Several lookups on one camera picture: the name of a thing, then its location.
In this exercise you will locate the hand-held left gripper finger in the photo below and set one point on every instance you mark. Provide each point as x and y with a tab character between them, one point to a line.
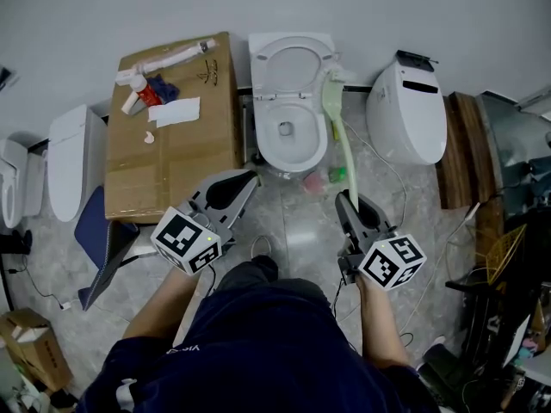
200	198
237	213

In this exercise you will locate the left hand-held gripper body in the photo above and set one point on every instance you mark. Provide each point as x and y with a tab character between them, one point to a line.
187	241

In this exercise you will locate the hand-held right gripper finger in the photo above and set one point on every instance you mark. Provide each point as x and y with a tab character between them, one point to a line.
348	217
374	224

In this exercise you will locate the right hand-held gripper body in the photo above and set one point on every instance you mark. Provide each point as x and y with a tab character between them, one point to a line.
389	263

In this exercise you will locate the green toilet brush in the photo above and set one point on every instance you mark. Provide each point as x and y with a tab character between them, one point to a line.
333	101

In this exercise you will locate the white ceramic toilet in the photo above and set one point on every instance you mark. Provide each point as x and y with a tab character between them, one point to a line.
292	69

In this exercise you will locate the person's left forearm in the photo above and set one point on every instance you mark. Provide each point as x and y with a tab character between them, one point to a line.
159	308

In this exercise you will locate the person's right forearm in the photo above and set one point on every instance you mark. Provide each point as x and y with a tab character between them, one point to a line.
381	325

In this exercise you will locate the white toilet on right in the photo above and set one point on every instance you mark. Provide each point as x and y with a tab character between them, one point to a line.
404	123

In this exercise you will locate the white toilet on left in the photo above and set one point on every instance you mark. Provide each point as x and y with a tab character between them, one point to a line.
64	166

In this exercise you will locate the white toilet with tank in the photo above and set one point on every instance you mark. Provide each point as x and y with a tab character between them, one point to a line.
10	187

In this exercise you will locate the person's left grey shoe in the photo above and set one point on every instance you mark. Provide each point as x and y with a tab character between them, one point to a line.
254	245

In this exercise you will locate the large cardboard box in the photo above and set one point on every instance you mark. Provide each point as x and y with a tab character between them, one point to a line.
172	166

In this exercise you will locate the green bottle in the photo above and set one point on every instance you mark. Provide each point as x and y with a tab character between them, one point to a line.
338	174

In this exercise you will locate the pink disc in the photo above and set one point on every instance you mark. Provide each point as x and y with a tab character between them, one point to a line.
313	183

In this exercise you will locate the person's dark trousers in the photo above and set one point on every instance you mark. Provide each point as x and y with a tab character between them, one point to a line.
254	273

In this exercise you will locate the crumpled tissue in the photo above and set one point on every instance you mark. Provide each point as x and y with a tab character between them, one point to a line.
150	137

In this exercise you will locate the white paper sheet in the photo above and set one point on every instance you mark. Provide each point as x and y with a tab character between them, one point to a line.
176	112

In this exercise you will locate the dark blue chair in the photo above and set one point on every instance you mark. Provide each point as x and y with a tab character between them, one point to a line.
92	226

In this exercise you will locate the stack of wooden planks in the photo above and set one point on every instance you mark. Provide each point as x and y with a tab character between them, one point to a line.
460	153

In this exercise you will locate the blue cloth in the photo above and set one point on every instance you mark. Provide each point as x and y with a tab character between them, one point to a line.
165	88

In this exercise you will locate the red bottle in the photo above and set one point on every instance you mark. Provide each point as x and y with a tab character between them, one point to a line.
148	93

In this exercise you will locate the pink cylinder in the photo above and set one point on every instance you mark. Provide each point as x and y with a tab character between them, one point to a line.
129	103

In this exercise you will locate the black metal rack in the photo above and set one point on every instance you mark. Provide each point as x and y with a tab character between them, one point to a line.
495	316

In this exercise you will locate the small white box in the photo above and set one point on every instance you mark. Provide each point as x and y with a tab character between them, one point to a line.
127	78

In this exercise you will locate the long wrapped pink roll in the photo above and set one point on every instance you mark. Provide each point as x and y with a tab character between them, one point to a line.
176	54

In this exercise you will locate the grey panel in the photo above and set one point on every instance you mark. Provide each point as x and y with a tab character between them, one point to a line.
508	131

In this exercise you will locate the small cardboard box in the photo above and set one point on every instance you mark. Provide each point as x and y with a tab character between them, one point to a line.
39	355

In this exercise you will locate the black wall bracket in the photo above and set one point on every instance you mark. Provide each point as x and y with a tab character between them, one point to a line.
5	78

